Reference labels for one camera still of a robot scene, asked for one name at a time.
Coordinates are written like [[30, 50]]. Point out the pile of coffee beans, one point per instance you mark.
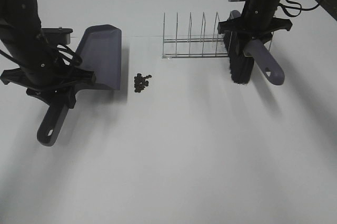
[[141, 82]]

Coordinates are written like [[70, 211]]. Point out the chrome wire dish rack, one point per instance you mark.
[[187, 38]]

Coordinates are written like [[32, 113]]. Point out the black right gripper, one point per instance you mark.
[[238, 40]]

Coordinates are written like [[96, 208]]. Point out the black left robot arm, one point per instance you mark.
[[21, 15]]

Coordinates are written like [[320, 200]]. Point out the grey plastic dustpan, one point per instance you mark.
[[101, 51]]

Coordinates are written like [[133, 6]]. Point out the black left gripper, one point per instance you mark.
[[43, 66]]

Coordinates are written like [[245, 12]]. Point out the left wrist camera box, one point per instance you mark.
[[56, 36]]

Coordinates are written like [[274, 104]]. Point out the grey hand brush black bristles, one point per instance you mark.
[[254, 52]]

